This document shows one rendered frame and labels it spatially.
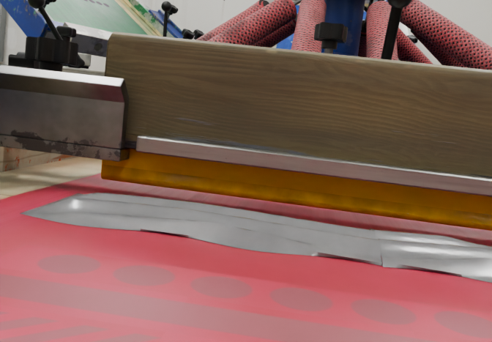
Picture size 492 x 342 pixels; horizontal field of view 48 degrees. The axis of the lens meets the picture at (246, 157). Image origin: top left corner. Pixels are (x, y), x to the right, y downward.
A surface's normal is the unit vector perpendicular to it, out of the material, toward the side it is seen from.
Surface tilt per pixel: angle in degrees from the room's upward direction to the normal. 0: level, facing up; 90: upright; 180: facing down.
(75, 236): 0
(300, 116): 90
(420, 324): 0
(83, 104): 90
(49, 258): 0
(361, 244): 37
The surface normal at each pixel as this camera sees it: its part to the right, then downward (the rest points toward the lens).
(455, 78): -0.11, 0.08
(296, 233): -0.06, -0.80
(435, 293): 0.11, -0.99
